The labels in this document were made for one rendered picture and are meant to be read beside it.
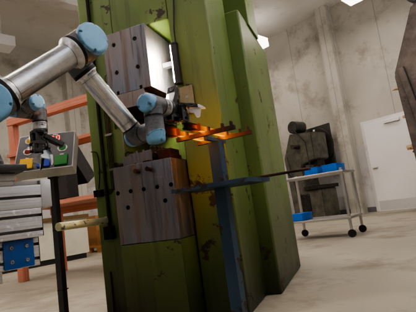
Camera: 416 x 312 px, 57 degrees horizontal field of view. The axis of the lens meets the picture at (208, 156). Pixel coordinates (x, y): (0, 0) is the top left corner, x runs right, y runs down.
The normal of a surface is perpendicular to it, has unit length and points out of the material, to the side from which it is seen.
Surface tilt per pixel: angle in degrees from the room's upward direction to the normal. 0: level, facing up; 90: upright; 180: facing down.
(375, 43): 90
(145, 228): 90
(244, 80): 90
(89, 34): 86
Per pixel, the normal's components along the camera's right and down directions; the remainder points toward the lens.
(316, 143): 0.60, -0.16
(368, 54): -0.72, 0.00
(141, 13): -0.35, -0.08
